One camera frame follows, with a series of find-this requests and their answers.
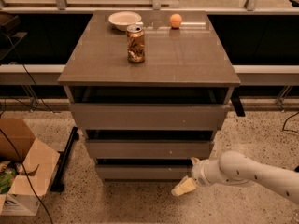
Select green bag in box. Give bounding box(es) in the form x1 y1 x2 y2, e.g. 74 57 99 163
0 163 18 194

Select black cable left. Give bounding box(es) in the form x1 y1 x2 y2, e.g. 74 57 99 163
0 31 55 224

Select open cardboard box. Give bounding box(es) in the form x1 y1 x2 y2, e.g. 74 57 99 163
0 119 60 216

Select grey bottom drawer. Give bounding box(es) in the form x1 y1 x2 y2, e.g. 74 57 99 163
95 165 192 180

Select black cable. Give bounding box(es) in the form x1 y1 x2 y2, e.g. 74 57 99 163
281 110 299 135
0 31 55 224

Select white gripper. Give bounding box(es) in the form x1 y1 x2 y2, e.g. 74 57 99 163
171 157 224 197

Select grey drawer cabinet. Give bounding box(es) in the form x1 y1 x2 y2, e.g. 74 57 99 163
58 10 240 167

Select black floor bar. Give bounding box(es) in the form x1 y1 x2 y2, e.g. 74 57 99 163
50 127 79 192

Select orange fruit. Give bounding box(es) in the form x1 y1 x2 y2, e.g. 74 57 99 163
170 14 182 29

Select brown soda can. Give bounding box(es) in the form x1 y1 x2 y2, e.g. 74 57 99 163
126 24 145 63

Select grey top drawer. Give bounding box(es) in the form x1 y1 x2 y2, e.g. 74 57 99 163
70 103 229 131

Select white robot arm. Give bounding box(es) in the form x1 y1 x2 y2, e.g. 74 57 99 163
171 151 299 204

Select black cabinet leg right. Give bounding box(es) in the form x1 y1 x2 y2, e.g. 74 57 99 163
231 88 245 117

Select white bowl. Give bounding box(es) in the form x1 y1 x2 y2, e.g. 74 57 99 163
108 11 141 31

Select grey middle drawer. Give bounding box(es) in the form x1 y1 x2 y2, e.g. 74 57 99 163
85 140 214 159

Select black cable right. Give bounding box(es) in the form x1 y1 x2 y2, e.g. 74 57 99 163
281 110 299 135

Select grey drawer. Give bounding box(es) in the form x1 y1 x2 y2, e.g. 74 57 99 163
85 140 214 159
95 165 192 180
70 103 229 131

